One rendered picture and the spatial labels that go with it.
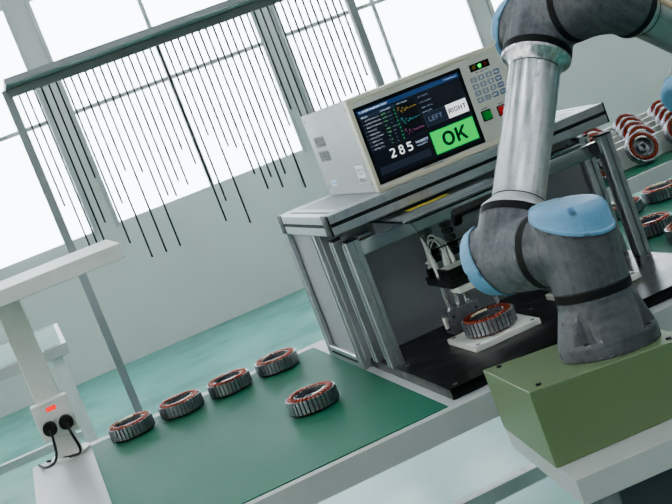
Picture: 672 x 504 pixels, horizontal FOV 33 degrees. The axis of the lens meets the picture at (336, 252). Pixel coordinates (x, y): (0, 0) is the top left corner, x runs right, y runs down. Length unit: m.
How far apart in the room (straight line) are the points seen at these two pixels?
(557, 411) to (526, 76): 0.57
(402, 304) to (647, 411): 0.98
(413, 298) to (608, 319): 0.94
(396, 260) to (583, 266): 0.93
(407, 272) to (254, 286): 6.24
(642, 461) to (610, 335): 0.18
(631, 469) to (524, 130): 0.57
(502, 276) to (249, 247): 7.02
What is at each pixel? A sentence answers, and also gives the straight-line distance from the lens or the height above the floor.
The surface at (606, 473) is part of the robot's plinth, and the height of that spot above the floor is 0.74.
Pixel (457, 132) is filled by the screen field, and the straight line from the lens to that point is 2.47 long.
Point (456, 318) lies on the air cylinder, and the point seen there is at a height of 0.80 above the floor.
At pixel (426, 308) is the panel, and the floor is 0.82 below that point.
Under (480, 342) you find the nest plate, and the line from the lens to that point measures 2.29.
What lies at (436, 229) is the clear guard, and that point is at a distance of 2.17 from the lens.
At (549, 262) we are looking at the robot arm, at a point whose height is 1.01.
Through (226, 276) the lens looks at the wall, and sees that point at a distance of 8.71.
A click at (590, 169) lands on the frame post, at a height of 0.98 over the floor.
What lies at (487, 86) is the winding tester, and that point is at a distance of 2.50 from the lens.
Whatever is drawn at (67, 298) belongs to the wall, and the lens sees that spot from 8.58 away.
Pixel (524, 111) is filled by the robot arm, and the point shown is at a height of 1.21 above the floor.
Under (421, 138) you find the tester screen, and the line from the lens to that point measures 2.44.
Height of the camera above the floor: 1.35
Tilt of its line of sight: 8 degrees down
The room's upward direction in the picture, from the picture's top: 21 degrees counter-clockwise
